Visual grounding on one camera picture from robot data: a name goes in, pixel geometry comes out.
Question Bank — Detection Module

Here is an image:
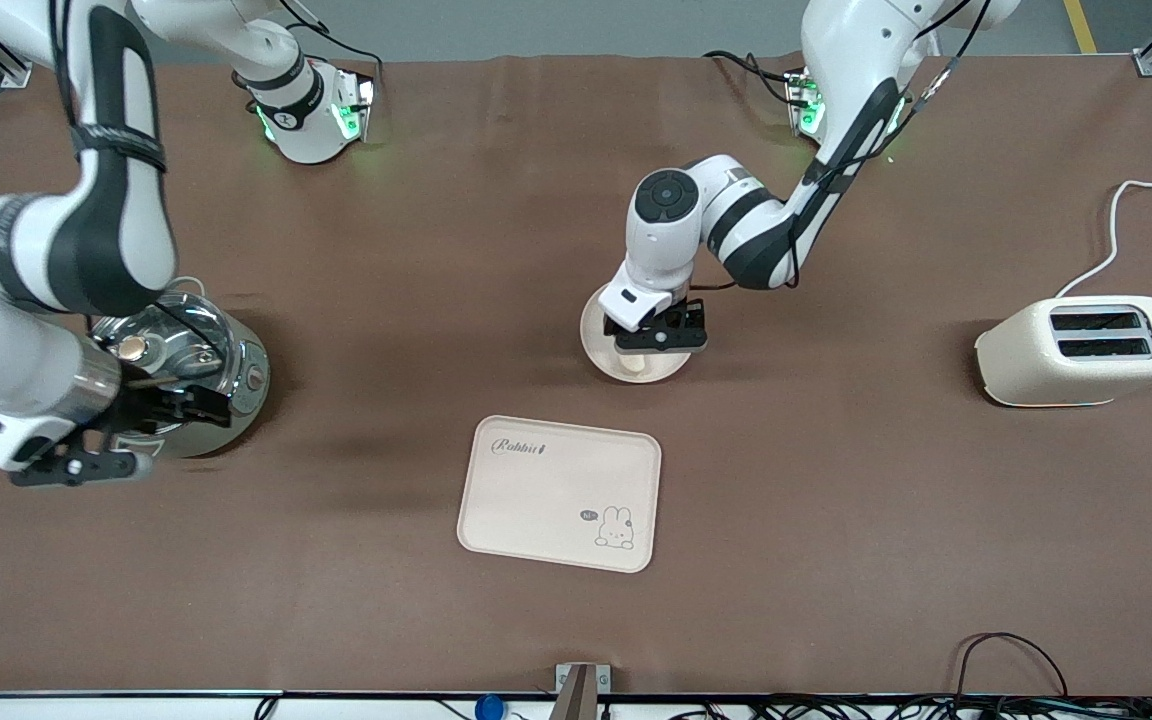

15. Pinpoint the glass pot lid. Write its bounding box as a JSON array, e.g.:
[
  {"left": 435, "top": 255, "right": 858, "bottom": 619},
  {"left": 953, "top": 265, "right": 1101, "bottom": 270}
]
[{"left": 91, "top": 290, "right": 237, "bottom": 401}]

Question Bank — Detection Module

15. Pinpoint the black right arm base cable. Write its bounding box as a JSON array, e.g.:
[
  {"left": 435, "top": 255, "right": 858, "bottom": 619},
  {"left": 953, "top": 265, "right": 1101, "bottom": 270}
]
[{"left": 276, "top": 0, "right": 385, "bottom": 86}]

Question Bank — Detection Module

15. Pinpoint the cream round plate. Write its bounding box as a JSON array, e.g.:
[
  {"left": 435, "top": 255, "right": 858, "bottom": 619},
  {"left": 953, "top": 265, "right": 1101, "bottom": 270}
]
[{"left": 579, "top": 283, "right": 697, "bottom": 384}]

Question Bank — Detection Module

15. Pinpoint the black cable bundle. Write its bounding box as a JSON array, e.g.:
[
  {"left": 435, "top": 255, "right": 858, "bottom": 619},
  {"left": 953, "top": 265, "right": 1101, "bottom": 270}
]
[{"left": 636, "top": 695, "right": 1152, "bottom": 720}]

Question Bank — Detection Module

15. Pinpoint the black arm base cable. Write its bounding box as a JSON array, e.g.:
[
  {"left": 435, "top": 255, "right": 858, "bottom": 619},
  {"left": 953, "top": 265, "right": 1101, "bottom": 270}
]
[
  {"left": 704, "top": 50, "right": 799, "bottom": 106},
  {"left": 276, "top": 0, "right": 385, "bottom": 86}
]

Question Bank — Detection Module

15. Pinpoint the black left arm base cable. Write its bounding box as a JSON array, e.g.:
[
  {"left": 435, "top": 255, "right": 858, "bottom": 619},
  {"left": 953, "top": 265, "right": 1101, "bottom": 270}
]
[{"left": 704, "top": 50, "right": 799, "bottom": 106}]

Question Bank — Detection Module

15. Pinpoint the cream two-slot toaster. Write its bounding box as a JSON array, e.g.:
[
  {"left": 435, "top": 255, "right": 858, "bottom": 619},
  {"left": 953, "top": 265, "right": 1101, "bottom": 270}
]
[{"left": 974, "top": 295, "right": 1152, "bottom": 408}]

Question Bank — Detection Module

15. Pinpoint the cream rabbit print tray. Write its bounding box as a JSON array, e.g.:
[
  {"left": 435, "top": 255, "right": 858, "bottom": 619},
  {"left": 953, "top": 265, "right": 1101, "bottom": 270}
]
[{"left": 456, "top": 415, "right": 662, "bottom": 574}]

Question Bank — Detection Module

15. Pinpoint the black looped cable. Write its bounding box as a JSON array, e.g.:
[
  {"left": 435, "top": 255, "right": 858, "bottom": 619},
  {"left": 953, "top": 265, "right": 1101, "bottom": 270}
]
[{"left": 954, "top": 632, "right": 1070, "bottom": 699}]

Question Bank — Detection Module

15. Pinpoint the white toaster power cable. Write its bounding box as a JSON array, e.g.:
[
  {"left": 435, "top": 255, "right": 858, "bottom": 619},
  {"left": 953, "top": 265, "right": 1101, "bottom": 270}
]
[{"left": 1054, "top": 176, "right": 1152, "bottom": 299}]

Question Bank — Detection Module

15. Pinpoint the brown table cloth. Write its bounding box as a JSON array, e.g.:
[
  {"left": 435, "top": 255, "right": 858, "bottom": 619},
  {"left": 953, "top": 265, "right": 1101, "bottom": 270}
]
[{"left": 0, "top": 52, "right": 1152, "bottom": 698}]

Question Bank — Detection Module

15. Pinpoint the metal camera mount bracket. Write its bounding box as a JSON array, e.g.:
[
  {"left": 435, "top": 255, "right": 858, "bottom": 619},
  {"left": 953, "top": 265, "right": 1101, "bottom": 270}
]
[{"left": 554, "top": 662, "right": 613, "bottom": 720}]

